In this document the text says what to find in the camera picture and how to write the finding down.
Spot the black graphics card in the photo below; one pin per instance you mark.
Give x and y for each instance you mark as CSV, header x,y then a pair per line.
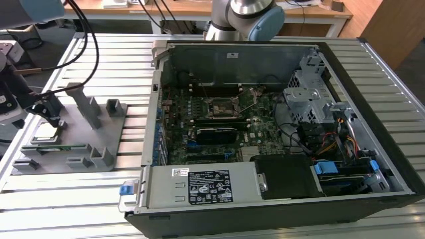
x,y
217,137

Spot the silver metal drive cage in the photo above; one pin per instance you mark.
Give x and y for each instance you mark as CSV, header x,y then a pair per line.
x,y
299,95

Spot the green RAM stick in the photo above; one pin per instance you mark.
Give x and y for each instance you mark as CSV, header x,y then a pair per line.
x,y
66,148

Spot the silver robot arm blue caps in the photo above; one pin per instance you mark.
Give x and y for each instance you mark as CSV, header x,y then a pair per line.
x,y
239,15

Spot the black expansion slot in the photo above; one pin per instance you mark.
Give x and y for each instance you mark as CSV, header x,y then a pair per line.
x,y
206,157

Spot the green motherboard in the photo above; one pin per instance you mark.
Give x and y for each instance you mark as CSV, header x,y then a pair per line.
x,y
266,124

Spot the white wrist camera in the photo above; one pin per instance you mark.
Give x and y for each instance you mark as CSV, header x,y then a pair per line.
x,y
11,124

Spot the black CPU socket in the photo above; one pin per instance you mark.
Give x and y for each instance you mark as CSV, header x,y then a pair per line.
x,y
221,109

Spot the small blue plastic clip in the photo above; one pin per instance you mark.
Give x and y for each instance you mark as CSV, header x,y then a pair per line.
x,y
374,166

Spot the black mesh waste basket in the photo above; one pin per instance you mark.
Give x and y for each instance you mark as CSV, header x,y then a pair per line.
x,y
34,39

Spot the silver CPU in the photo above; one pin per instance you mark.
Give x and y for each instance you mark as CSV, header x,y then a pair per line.
x,y
45,134

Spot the black open PC case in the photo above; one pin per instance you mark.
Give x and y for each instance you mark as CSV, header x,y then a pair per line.
x,y
233,219

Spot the small grey wrist camera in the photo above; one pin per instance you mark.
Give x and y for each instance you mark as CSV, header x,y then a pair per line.
x,y
15,49

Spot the wooden cabinet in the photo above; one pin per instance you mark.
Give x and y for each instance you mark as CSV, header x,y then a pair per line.
x,y
392,25

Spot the wooden desk white frame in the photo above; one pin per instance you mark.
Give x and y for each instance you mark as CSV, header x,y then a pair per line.
x,y
117,11
324,13

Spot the brown cardboard box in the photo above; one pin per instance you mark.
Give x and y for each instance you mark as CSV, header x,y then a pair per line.
x,y
338,7

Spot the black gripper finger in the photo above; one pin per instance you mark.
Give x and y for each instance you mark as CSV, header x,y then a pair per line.
x,y
42,110
55,102

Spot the small white box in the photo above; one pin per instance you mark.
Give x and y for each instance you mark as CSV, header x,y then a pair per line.
x,y
138,2

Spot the blue power supply latch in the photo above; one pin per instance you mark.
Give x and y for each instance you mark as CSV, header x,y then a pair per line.
x,y
126,190

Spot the black plastic fan shroud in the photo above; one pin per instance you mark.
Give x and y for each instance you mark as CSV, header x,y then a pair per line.
x,y
288,176

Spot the grey plastic parts rack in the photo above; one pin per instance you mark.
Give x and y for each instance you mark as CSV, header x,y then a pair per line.
x,y
77,139

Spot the blue disk carrier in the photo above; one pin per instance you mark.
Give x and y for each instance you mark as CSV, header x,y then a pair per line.
x,y
326,168

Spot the silver chipset heatsink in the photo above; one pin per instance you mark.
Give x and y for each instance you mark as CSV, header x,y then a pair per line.
x,y
250,152

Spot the silver power supply unit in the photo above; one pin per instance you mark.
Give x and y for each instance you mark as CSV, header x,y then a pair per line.
x,y
159,184

